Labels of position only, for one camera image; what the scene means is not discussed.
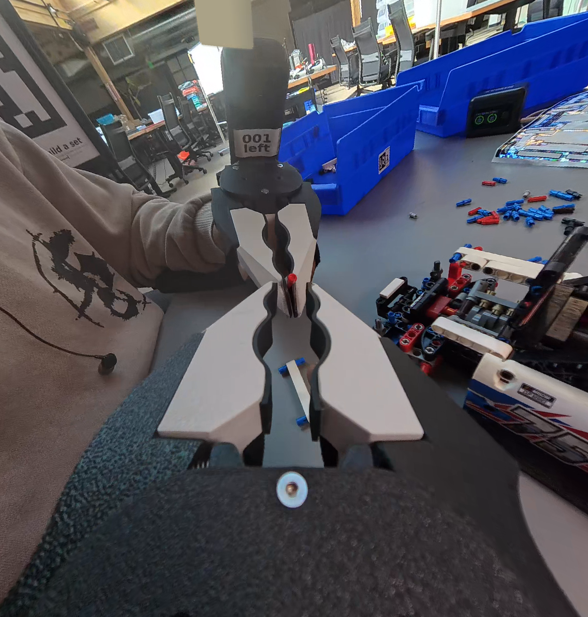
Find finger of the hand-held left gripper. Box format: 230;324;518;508
276;201;320;320
229;208;281;290

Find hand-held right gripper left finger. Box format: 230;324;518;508
157;282;278;467

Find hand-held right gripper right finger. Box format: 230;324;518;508
306;283;425;467

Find white brick beam with pins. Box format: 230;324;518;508
278;358;319;428

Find person's left forearm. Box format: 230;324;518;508
94;169;241;290

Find black office chair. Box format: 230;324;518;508
352;18;393;92
100;123;176;197
388;0;416;73
158;92;213;190
330;36;361;94

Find blue plastic bin with tag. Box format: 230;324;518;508
278;81;426;216

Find toy brick race car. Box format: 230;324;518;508
375;224;588;483

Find person in beige hoodie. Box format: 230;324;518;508
0;112;167;613

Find pile of blue red pins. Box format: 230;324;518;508
467;190;576;227

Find black device with green rings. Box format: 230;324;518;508
465;83;530;139

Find black and white tag poster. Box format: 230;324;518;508
0;0;104;167

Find pale flat sheet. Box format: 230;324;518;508
518;475;588;617

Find shiny sticker sheet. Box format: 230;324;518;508
492;88;588;169

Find long blue plastic bin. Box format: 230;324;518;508
397;10;588;139

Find black clip microphone cable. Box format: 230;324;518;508
0;295;117;376

